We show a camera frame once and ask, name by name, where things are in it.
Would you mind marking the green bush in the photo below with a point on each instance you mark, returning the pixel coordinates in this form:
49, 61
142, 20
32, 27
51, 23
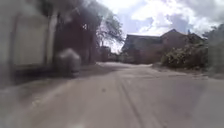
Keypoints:
185, 56

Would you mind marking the brick building with dark roof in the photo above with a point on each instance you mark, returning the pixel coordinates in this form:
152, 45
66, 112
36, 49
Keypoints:
150, 46

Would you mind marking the tall hedge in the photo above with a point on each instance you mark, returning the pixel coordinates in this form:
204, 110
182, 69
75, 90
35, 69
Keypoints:
216, 50

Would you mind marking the grey rounded container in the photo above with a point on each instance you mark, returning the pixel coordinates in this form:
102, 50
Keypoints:
68, 61

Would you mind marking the dark tree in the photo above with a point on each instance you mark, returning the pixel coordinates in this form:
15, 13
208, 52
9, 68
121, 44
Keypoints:
83, 30

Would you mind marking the grey asphalt road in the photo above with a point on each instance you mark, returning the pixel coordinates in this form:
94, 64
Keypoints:
133, 100

